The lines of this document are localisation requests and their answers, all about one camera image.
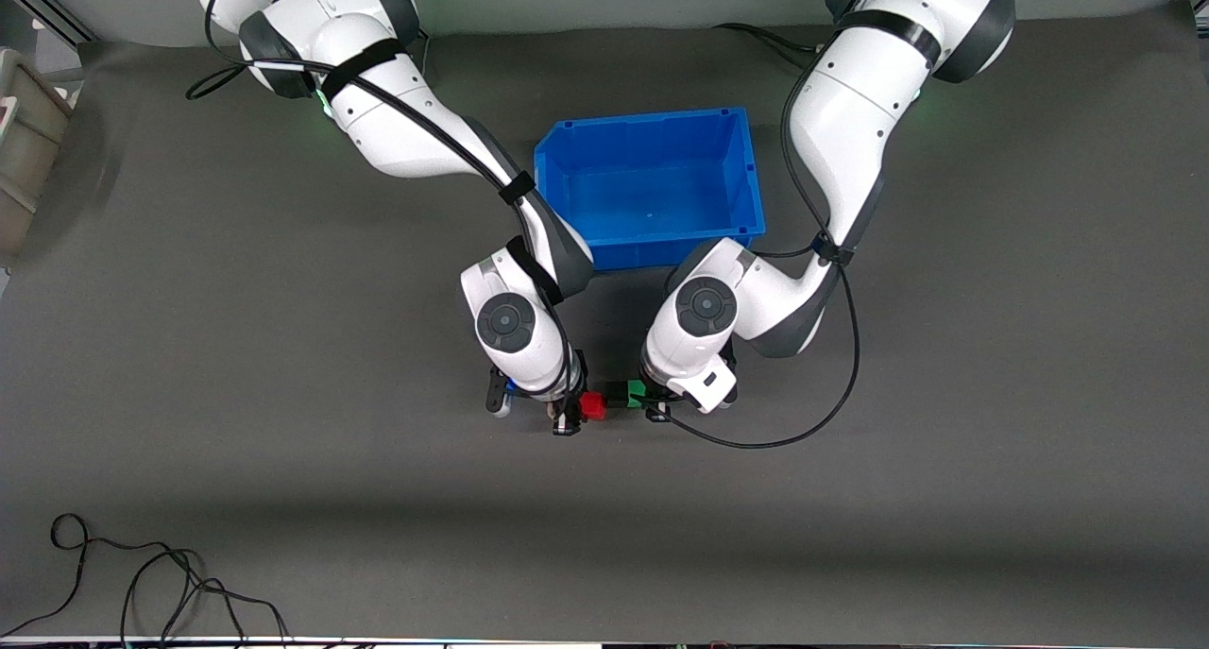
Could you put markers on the small black cube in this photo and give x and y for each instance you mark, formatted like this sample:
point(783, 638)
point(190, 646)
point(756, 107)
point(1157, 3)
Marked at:
point(616, 396)

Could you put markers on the blue plastic storage bin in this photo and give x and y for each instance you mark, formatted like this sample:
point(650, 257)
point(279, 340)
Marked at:
point(652, 191)

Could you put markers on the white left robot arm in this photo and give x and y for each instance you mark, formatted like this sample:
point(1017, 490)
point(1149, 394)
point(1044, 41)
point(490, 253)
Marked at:
point(850, 111)

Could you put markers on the small green cube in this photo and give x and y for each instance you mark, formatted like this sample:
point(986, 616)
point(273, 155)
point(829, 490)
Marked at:
point(637, 392)

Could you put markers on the dark grey table mat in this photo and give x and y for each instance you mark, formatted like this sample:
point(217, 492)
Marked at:
point(283, 441)

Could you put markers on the small red cube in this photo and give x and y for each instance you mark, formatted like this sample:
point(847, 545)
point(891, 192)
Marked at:
point(592, 405)

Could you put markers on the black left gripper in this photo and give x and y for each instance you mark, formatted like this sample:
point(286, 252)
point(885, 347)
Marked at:
point(654, 406)

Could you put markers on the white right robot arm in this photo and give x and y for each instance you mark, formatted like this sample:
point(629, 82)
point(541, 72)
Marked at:
point(406, 129)

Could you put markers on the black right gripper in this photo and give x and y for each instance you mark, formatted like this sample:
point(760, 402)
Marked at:
point(568, 411)

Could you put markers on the aluminium frame bar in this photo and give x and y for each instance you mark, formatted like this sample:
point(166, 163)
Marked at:
point(47, 7)
point(1192, 7)

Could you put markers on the beige plastic crate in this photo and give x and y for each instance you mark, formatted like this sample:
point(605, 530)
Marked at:
point(33, 148)

